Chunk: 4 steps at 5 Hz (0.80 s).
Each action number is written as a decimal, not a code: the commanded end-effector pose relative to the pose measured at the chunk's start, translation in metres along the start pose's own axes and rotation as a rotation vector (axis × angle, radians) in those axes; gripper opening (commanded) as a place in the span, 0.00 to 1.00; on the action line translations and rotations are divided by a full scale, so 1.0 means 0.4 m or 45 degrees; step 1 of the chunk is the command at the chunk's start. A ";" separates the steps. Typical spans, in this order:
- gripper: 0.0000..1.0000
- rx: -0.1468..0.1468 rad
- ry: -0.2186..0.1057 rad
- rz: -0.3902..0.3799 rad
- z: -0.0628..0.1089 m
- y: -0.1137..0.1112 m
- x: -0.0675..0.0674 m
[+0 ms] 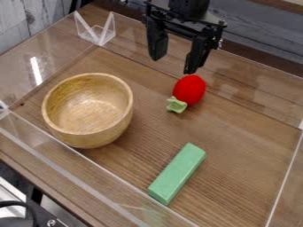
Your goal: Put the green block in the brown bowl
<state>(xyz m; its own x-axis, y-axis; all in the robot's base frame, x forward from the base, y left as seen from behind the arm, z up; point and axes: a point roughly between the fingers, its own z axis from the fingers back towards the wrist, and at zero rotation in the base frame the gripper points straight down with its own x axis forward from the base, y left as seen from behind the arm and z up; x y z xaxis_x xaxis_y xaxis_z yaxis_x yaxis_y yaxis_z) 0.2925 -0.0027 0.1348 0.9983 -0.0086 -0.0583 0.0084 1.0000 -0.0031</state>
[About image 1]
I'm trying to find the black metal stand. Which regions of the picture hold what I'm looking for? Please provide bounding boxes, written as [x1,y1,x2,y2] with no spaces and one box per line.
[0,184,68,227]

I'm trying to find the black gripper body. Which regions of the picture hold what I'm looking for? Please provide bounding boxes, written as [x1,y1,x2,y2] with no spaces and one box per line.
[144,0,227,49]

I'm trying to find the green rectangular block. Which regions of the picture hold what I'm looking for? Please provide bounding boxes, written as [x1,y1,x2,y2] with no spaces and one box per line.
[148,143,207,206]

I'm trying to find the red toy strawberry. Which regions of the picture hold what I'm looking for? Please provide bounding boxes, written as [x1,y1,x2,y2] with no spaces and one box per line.
[167,74,207,114]

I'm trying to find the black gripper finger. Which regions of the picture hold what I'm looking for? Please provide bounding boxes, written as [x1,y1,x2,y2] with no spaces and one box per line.
[145,17,168,61]
[183,35,211,74]

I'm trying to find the clear acrylic tray wall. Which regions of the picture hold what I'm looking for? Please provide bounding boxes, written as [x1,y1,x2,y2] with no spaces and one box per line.
[0,101,196,227]

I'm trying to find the brown wooden bowl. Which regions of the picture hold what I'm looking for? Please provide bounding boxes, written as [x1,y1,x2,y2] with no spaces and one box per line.
[41,73,133,149]

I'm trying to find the clear acrylic corner bracket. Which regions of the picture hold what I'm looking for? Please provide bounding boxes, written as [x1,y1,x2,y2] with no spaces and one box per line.
[73,12,116,46]

